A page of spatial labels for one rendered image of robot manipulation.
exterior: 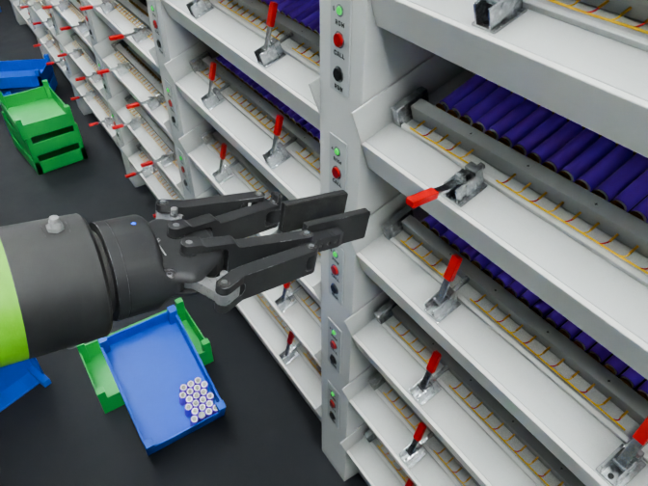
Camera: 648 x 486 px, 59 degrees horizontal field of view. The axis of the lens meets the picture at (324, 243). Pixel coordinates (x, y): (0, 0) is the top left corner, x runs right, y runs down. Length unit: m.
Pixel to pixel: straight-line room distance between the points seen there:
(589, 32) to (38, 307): 0.46
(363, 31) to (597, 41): 0.26
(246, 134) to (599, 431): 0.78
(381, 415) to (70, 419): 0.83
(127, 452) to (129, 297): 1.11
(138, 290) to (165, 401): 1.11
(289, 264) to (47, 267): 0.17
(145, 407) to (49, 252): 1.14
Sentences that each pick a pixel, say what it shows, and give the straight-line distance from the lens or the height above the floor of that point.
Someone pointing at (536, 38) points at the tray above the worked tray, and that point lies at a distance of 0.54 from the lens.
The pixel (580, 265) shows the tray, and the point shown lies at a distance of 0.59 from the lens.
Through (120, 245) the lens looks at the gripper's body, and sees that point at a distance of 0.42.
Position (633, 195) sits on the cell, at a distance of 0.62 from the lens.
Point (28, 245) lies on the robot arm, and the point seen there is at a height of 1.02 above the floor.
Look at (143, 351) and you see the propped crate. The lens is 1.56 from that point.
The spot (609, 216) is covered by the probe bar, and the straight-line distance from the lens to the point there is 0.59.
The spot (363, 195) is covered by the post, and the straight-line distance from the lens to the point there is 0.79.
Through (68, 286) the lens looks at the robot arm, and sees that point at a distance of 0.40.
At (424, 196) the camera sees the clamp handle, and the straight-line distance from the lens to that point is 0.60.
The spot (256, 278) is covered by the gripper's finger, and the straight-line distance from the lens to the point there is 0.44.
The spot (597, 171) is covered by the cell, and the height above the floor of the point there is 0.94.
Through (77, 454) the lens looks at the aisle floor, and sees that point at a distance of 1.55.
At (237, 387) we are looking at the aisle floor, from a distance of 1.56.
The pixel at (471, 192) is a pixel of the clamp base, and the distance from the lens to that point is 0.64.
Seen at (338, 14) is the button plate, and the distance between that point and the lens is 0.71.
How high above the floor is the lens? 1.26
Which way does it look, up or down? 40 degrees down
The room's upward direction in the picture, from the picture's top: straight up
